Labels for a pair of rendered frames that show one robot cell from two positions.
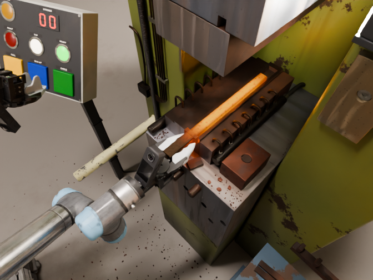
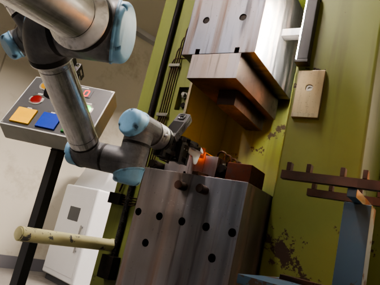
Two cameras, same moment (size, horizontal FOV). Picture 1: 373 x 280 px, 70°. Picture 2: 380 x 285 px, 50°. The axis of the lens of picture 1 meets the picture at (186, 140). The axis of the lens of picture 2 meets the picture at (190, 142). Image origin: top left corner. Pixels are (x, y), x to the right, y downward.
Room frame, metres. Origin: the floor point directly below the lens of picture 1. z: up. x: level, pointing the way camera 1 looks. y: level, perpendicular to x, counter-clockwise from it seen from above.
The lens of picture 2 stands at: (-0.85, 0.31, 0.74)
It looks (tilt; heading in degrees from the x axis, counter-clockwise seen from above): 12 degrees up; 347
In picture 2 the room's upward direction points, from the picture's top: 13 degrees clockwise
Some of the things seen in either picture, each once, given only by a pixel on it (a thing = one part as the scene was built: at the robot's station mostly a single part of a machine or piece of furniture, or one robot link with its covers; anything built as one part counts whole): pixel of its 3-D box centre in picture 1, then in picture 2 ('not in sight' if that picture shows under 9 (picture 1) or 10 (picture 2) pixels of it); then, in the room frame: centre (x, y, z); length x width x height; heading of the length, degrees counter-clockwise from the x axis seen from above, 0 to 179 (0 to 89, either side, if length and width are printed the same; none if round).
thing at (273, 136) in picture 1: (233, 150); (216, 251); (0.58, -0.20, 0.69); 0.56 x 0.38 x 0.45; 135
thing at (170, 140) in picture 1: (171, 145); not in sight; (0.42, 0.04, 0.97); 0.09 x 0.03 x 0.06; 144
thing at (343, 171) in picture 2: not in sight; (363, 184); (-0.03, -0.30, 0.94); 0.23 x 0.06 x 0.02; 133
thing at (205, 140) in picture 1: (231, 101); (217, 177); (0.61, -0.15, 0.96); 0.42 x 0.20 x 0.09; 135
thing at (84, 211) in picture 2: not in sight; (102, 218); (3.35, 0.07, 0.66); 0.67 x 0.60 x 1.32; 119
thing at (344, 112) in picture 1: (359, 101); (309, 94); (0.33, -0.32, 1.27); 0.09 x 0.02 x 0.17; 45
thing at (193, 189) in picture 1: (193, 190); (202, 189); (0.33, -0.02, 0.87); 0.04 x 0.03 x 0.03; 135
